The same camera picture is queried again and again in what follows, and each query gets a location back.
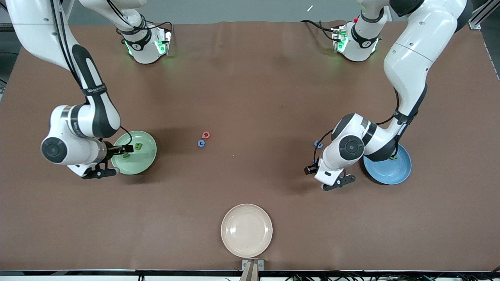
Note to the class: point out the red uppercase letter Q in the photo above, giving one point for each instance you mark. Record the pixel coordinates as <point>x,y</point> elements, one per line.
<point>203,135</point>

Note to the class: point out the beige plate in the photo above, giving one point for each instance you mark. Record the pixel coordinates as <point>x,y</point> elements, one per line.
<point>246,230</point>

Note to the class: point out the blue plate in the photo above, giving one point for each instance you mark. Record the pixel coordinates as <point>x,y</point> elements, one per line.
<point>386,171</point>

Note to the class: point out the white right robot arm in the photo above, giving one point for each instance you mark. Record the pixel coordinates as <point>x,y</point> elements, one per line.
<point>27,23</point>

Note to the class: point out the green plate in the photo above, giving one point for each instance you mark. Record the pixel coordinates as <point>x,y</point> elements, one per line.
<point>144,164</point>

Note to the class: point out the green uppercase letter B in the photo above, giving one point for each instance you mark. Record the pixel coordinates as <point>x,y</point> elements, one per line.
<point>138,146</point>

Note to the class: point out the blue uppercase letter C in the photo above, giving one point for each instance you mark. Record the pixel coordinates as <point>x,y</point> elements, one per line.
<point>201,146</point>

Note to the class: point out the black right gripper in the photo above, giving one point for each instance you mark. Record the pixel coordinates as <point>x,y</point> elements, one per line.
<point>112,150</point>

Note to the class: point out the aluminium frame profile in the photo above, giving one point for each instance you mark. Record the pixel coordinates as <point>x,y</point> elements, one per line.
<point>474,21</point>

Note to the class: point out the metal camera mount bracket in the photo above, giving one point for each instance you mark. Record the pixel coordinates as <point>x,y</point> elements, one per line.
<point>246,265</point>

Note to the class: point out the blue lowercase letter m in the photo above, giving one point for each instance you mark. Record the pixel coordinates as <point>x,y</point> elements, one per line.
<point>319,145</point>

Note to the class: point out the brown table mat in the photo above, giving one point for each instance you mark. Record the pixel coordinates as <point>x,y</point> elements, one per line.
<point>250,97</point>

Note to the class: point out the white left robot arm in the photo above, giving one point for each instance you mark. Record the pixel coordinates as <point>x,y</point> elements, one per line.
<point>410,66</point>

